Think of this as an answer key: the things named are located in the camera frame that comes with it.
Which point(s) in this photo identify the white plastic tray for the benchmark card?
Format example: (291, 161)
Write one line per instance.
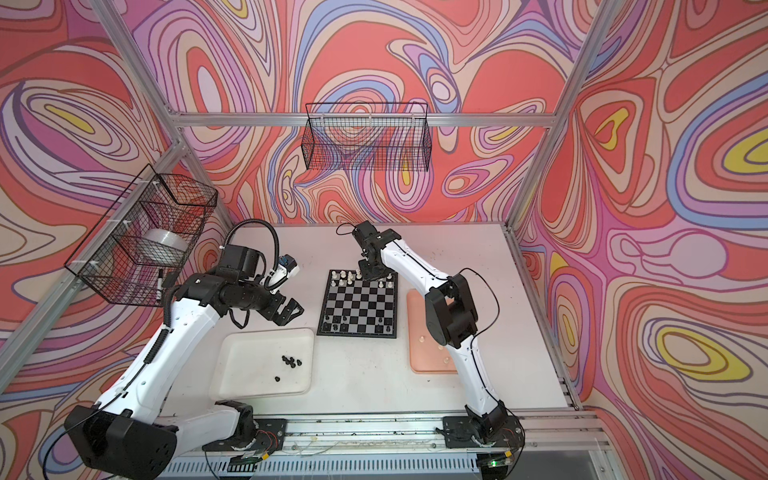
(247, 364)

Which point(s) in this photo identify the black wire basket back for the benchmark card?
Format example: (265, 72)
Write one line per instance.
(367, 136)

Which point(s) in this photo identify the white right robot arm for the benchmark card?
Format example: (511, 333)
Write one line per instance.
(451, 319)

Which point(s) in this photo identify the black and grey chessboard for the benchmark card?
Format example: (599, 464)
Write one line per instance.
(354, 307)

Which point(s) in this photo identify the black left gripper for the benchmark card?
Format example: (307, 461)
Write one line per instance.
(287, 313)

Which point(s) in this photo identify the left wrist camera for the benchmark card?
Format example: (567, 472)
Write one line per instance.
(286, 269)

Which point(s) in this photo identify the silver tape roll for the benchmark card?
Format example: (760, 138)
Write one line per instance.
(166, 238)

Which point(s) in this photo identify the black wire basket left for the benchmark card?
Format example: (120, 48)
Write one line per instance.
(121, 267)

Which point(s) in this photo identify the pink plastic tray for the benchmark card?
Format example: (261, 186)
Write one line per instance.
(426, 356)

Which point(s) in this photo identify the black wire basket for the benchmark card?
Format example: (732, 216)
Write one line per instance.
(121, 267)
(367, 136)

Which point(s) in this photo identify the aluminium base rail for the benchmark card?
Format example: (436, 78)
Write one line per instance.
(390, 433)

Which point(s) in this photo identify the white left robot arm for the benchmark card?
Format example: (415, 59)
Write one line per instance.
(124, 433)

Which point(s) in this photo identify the black chess pieces in tray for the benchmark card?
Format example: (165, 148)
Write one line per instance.
(288, 368)

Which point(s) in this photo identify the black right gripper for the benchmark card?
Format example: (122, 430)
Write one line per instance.
(368, 275)

